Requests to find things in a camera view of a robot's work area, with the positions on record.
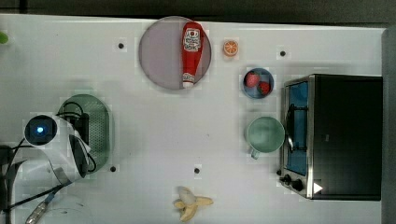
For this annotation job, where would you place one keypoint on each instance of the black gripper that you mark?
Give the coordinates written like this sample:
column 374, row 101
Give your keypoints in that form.
column 81, row 124

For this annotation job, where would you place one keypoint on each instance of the mint green plastic strainer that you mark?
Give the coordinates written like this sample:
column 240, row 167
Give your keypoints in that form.
column 99, row 126

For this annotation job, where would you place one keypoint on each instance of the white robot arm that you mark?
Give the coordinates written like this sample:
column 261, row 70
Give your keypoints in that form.
column 68, row 154

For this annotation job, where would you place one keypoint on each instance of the grey round plate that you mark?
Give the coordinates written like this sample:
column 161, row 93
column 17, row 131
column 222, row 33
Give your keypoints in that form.
column 160, row 53

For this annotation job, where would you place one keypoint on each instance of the peeled banana toy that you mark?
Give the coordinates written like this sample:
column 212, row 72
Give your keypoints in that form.
column 188, row 203

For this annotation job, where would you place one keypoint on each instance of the red ketchup bottle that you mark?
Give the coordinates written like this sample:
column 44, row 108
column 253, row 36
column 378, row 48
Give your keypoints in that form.
column 191, row 48

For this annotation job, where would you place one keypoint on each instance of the orange slice toy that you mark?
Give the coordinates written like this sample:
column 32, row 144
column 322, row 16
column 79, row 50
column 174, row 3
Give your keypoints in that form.
column 230, row 48

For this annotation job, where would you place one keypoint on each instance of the red strawberry toy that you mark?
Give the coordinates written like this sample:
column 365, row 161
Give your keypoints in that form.
column 264, row 88
column 252, row 80

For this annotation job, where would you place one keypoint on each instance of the mint green cup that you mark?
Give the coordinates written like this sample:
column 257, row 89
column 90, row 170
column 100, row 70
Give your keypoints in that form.
column 264, row 135

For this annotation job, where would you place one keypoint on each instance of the blue bowl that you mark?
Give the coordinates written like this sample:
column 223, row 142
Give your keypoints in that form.
column 265, row 76

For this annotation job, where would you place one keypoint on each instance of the black steel toaster oven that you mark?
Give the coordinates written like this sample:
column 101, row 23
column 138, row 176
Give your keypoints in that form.
column 333, row 143

